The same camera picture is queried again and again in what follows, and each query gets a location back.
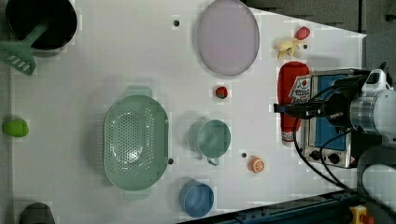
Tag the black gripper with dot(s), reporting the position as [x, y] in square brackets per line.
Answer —
[335, 104]

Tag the red plush ketchup bottle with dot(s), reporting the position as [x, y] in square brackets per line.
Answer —
[293, 87]

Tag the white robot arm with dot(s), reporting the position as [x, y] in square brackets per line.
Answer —
[364, 103]

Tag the green oval strainer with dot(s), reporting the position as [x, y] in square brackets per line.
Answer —
[135, 153]

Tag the silver toaster oven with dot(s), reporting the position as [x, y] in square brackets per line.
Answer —
[329, 144]

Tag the yellow plush banana toy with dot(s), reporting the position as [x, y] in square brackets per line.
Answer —
[291, 47]

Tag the plush orange slice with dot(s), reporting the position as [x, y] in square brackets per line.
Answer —
[256, 165]

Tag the plush strawberry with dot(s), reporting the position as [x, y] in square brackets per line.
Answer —
[221, 92]

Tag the green mug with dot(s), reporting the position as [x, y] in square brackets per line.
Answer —
[211, 138]

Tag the purple round plate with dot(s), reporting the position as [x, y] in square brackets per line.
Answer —
[228, 37]

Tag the yellow red emergency button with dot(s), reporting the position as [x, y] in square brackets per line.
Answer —
[360, 216]

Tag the blue cup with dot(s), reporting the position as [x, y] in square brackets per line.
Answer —
[196, 198]

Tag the dark grey round object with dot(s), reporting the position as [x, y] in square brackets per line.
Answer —
[37, 213]

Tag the green plush pepper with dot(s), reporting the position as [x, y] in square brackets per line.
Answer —
[15, 128]

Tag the green slotted spatula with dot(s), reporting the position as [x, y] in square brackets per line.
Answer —
[18, 55]

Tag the black pot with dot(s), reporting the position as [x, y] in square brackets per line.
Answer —
[59, 16]

